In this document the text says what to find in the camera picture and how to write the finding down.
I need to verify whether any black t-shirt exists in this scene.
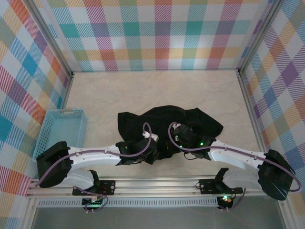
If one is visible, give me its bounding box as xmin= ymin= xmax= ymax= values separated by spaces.
xmin=116 ymin=104 xmax=224 ymax=165

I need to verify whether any light blue plastic basket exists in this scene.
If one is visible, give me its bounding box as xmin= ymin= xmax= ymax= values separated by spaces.
xmin=32 ymin=108 xmax=88 ymax=160

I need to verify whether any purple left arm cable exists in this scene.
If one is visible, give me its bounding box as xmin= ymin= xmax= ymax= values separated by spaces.
xmin=34 ymin=122 xmax=153 ymax=212

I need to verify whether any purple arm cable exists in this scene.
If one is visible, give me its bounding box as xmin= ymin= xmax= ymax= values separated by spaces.
xmin=34 ymin=122 xmax=153 ymax=212
xmin=167 ymin=122 xmax=302 ymax=212

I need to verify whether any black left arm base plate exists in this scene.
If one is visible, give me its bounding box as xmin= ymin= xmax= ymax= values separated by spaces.
xmin=72 ymin=180 xmax=116 ymax=196

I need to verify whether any aluminium mounting rail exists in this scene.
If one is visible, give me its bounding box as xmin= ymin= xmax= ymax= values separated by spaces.
xmin=25 ymin=176 xmax=290 ymax=198

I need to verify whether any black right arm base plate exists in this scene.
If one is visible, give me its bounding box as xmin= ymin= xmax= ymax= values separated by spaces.
xmin=199 ymin=178 xmax=244 ymax=194

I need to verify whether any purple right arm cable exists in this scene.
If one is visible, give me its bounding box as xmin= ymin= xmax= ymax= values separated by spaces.
xmin=167 ymin=122 xmax=302 ymax=212

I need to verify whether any grey slotted cable duct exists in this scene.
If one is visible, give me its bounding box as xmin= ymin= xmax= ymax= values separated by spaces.
xmin=37 ymin=199 xmax=220 ymax=208

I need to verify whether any aluminium frame post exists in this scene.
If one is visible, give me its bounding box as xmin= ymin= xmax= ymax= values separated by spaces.
xmin=237 ymin=0 xmax=288 ymax=73
xmin=28 ymin=0 xmax=75 ymax=78

